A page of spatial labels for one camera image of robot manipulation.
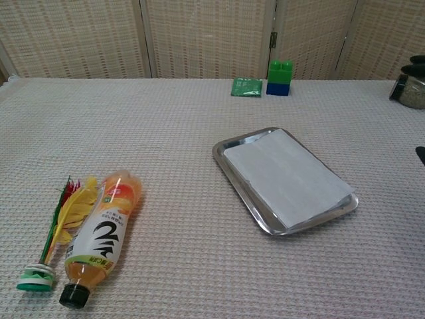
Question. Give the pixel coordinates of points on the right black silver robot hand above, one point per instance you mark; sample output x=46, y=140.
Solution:
x=415, y=69

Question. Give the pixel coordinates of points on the white paper sheet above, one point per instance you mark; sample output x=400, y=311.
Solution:
x=285, y=176

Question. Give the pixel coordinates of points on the rectangular metal tray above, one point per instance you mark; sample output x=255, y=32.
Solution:
x=239, y=186

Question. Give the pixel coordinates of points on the metal container at edge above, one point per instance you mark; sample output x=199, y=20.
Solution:
x=413, y=94

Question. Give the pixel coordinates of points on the woven folding screen panel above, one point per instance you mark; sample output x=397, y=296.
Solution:
x=209, y=36
x=388, y=36
x=312, y=36
x=73, y=36

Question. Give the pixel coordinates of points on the green toy brick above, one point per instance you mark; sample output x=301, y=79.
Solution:
x=280, y=73

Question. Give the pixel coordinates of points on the blue toy brick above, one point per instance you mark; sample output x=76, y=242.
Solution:
x=277, y=89

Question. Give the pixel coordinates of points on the metal screen hinge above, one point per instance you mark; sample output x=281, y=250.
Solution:
x=274, y=39

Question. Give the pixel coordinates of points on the green foil packet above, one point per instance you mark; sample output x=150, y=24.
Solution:
x=246, y=87

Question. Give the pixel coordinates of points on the white woven tablecloth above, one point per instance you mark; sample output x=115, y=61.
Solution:
x=166, y=133

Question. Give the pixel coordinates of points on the orange drink plastic bottle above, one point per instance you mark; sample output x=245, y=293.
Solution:
x=103, y=232

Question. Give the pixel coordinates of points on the feather shuttlecock with green base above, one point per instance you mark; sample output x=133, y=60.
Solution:
x=74, y=206

